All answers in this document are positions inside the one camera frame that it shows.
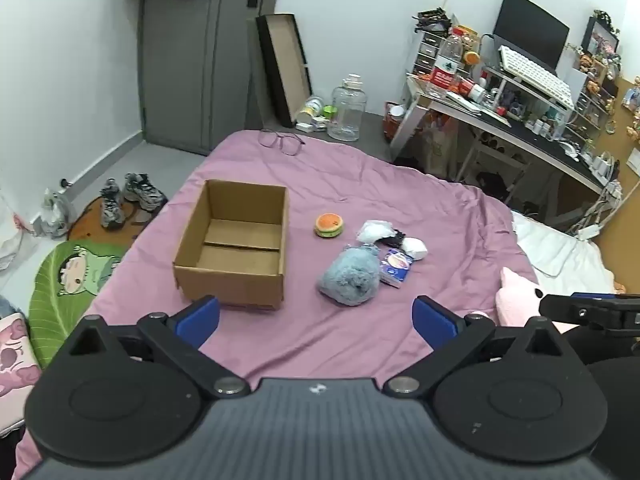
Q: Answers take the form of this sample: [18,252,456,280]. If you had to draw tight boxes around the red label water bottle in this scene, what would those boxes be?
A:
[429,27,466,100]

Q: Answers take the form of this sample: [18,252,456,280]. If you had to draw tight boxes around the orange floor mat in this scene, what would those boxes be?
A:
[67,195,161,246]

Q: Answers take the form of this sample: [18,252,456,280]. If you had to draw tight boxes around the burger plush toy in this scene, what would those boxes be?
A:
[314,213,345,239]

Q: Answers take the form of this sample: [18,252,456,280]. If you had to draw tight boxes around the white tin can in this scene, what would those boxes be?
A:
[298,96,325,122]

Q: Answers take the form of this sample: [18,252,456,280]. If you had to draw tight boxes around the red bag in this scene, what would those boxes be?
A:
[384,101,408,143]

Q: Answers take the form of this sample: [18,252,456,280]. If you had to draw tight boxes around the grey sneaker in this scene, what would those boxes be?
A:
[99,178,126,229]
[123,173,168,207]

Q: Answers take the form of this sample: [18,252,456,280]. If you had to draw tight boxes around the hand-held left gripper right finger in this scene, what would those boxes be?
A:
[382,296,576,400]

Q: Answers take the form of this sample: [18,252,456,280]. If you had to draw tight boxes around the grey-blue fluffy plush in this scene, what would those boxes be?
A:
[316,243,383,307]

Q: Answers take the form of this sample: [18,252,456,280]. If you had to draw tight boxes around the cardboard box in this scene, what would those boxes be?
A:
[172,179,290,311]

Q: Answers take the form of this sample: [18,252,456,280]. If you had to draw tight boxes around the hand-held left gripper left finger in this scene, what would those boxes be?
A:
[62,295,251,400]

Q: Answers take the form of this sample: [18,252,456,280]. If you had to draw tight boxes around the grey door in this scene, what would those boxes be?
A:
[136,0,281,156]

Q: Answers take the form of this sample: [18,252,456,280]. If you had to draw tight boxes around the grey plastic bag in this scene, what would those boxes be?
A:
[40,187,76,238]

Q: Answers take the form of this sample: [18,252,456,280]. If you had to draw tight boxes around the beige tote bag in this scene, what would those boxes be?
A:
[420,110,458,176]

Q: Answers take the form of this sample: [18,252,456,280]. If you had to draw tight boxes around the black computer monitor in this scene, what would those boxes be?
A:
[492,0,571,71]

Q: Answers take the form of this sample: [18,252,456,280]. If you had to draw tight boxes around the white desk with black top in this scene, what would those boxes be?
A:
[390,75,621,221]

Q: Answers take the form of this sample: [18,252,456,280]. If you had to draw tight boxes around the framed picture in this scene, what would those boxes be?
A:
[580,15,621,58]

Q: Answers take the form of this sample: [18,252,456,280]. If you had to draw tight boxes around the pink plush pillow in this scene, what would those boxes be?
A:
[495,266,581,333]

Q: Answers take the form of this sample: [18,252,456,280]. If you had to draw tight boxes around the eyeglasses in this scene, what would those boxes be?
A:
[258,129,305,156]

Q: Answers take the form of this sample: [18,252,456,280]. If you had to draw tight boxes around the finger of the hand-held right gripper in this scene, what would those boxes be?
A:
[571,291,640,301]
[539,294,640,336]

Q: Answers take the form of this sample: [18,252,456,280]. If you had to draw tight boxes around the pink cartoon cushion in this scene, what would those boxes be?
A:
[0,312,41,431]

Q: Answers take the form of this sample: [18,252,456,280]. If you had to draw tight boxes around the green cartoon rug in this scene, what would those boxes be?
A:
[27,240,128,371]

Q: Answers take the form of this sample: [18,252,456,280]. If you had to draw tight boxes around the white keyboard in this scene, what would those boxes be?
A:
[498,45,576,109]

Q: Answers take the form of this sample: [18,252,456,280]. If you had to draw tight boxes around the clear plastic bag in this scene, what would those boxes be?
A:
[356,220,396,245]

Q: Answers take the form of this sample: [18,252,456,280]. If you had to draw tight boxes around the clear plastic water jug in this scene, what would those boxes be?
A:
[327,74,367,142]

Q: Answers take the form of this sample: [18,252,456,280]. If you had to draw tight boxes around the blue printed packet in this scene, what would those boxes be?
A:
[379,247,415,288]

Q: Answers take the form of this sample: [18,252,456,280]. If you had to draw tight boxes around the tall black-framed carton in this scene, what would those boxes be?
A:
[255,12,313,128]

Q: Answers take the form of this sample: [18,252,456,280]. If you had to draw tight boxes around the white bedsheet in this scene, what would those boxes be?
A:
[510,210,621,296]

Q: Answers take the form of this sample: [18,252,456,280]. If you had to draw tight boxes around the pink blanket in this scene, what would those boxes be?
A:
[12,130,541,480]

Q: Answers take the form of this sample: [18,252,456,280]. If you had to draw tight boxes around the small drawer organizer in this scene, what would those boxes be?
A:
[412,30,448,77]

